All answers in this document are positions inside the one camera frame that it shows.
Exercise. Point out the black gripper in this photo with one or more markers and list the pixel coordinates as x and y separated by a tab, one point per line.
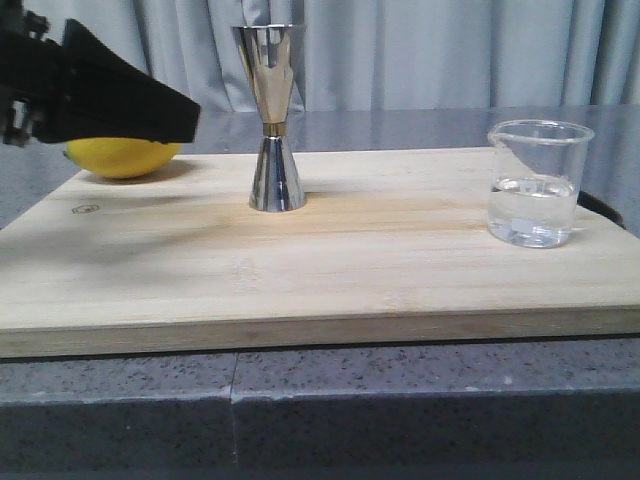
80	89

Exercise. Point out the steel double jigger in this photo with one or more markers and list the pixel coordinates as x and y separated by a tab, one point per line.
269	56

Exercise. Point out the glass beaker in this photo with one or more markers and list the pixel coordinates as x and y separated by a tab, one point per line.
539	168

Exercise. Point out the yellow lemon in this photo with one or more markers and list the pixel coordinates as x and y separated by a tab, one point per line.
120	158

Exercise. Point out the grey curtain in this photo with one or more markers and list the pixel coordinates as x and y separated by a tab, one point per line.
382	55

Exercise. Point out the wooden cutting board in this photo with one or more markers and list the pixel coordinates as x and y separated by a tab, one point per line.
390	246

